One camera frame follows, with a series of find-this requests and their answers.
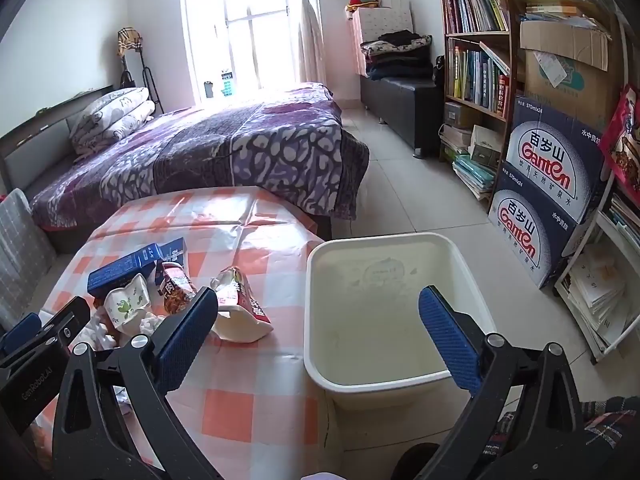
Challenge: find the person's plaid clothing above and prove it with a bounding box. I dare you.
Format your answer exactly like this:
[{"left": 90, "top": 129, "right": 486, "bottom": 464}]
[{"left": 480, "top": 395, "right": 640, "bottom": 480}]

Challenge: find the small red snack packet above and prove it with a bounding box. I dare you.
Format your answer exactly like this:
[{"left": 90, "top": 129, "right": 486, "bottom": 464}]
[{"left": 159, "top": 262, "right": 199, "bottom": 316}]

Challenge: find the dark bed headboard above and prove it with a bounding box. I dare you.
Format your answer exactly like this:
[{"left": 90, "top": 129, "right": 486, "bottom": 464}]
[{"left": 0, "top": 82, "right": 117, "bottom": 196}]

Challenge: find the floral paper cup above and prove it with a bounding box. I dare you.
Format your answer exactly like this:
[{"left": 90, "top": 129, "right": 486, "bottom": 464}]
[{"left": 102, "top": 275, "right": 152, "bottom": 337}]

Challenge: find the stack of teal books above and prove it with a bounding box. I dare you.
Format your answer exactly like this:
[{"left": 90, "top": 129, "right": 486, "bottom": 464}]
[{"left": 452, "top": 154, "right": 497, "bottom": 197}]

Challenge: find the long blue carton box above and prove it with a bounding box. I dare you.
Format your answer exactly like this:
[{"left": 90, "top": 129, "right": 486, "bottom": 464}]
[{"left": 87, "top": 242, "right": 167, "bottom": 297}]

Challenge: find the white shelf rack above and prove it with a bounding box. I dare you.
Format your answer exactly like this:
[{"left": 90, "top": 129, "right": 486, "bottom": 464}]
[{"left": 554, "top": 180, "right": 640, "bottom": 363}]

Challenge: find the large red snack bag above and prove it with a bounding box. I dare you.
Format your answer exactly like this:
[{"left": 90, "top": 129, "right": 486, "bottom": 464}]
[{"left": 599, "top": 85, "right": 640, "bottom": 192}]

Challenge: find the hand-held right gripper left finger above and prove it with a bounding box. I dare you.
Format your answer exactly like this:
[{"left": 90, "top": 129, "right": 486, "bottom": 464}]
[{"left": 50, "top": 286, "right": 226, "bottom": 480}]

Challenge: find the row of colourful books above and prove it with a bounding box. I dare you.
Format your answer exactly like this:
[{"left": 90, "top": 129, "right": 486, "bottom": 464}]
[{"left": 447, "top": 42, "right": 512, "bottom": 114}]

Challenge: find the pile of folded clothes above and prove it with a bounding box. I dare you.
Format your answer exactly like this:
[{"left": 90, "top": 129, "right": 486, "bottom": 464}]
[{"left": 360, "top": 31, "right": 435, "bottom": 81}]

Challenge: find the blue biscuit box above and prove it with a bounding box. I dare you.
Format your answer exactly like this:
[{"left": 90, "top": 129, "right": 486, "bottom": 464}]
[{"left": 159, "top": 236, "right": 189, "bottom": 267}]

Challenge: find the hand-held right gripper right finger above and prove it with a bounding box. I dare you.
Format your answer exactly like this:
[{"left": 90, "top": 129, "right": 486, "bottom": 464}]
[{"left": 417, "top": 285, "right": 586, "bottom": 480}]

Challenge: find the pile of white booklets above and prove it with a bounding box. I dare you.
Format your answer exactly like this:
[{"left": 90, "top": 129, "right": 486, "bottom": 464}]
[{"left": 567, "top": 245, "right": 632, "bottom": 347}]

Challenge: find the folded floral quilt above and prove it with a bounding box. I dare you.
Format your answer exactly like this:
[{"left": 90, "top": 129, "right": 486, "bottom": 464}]
[
  {"left": 75, "top": 101, "right": 156, "bottom": 155},
  {"left": 70, "top": 86, "right": 151, "bottom": 136}
]

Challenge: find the white tissue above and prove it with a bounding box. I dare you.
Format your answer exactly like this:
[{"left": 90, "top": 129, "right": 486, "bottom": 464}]
[{"left": 82, "top": 310, "right": 167, "bottom": 352}]

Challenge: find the pink cabinet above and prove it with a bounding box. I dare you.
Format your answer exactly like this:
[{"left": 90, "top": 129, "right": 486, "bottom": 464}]
[{"left": 350, "top": 6, "right": 417, "bottom": 79}]

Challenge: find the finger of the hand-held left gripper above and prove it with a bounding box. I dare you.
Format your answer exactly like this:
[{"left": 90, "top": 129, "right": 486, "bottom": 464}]
[
  {"left": 27, "top": 296, "right": 92, "bottom": 356},
  {"left": 0, "top": 312, "right": 43, "bottom": 357}
]

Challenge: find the window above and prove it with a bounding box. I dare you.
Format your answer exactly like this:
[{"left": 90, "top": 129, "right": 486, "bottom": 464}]
[{"left": 180, "top": 0, "right": 307, "bottom": 104}]

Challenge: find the blue white water carton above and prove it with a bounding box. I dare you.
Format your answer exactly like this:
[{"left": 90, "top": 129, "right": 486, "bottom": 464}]
[
  {"left": 487, "top": 162, "right": 594, "bottom": 289},
  {"left": 506, "top": 95, "right": 609, "bottom": 225}
]

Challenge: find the wooden bookshelf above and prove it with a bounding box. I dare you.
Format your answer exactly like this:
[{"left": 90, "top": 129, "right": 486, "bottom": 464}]
[{"left": 435, "top": 0, "right": 526, "bottom": 213}]

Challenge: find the black bench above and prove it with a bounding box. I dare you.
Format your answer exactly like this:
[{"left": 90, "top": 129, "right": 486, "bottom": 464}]
[{"left": 361, "top": 77, "right": 447, "bottom": 157}]

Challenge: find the white red snack bag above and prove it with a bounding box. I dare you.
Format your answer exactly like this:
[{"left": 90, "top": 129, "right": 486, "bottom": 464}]
[{"left": 210, "top": 266, "right": 275, "bottom": 344}]

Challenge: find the light curtain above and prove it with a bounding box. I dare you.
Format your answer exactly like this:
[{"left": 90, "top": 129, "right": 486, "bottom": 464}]
[{"left": 287, "top": 0, "right": 327, "bottom": 87}]

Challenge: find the row of tall books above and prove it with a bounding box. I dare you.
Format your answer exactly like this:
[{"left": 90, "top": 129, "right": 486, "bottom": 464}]
[{"left": 444, "top": 0, "right": 510, "bottom": 35}]

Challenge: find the grey checked cushion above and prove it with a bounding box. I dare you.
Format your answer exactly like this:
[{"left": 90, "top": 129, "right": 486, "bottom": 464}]
[{"left": 0, "top": 188, "right": 58, "bottom": 313}]

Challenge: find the black coat rack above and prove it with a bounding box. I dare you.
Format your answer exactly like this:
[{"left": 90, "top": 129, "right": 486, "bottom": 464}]
[{"left": 120, "top": 50, "right": 166, "bottom": 114}]

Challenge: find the white plastic bin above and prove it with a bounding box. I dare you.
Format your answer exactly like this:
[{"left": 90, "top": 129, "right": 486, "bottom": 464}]
[{"left": 304, "top": 232, "right": 498, "bottom": 455}]

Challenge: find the bed with purple cover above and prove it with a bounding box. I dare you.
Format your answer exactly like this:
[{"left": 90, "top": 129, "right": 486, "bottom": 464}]
[{"left": 30, "top": 82, "right": 371, "bottom": 222}]

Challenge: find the brown cardboard box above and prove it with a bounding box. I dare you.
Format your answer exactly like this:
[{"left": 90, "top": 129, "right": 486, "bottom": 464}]
[{"left": 520, "top": 20, "right": 622, "bottom": 122}]

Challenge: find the plaid scarf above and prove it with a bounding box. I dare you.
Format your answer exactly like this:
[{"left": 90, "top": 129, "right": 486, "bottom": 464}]
[{"left": 117, "top": 27, "right": 146, "bottom": 57}]

